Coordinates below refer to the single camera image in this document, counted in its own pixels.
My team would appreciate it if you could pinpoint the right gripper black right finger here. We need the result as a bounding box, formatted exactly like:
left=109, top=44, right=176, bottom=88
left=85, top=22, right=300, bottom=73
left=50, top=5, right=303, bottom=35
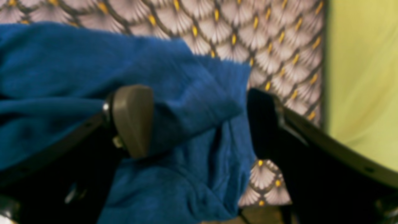
left=247, top=88, right=397, bottom=224

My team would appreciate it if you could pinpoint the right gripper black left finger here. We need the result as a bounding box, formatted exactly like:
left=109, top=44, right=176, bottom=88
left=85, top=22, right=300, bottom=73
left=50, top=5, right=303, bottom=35
left=1, top=85, right=154, bottom=224

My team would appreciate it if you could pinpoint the blue long-sleeve T-shirt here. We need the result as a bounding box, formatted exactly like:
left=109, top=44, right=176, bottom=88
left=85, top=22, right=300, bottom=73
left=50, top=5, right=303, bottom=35
left=1, top=23, right=255, bottom=224

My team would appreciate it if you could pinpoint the patterned fan-print tablecloth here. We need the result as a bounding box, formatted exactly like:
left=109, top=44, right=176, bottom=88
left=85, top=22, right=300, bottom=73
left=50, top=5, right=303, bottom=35
left=0, top=0, right=327, bottom=207

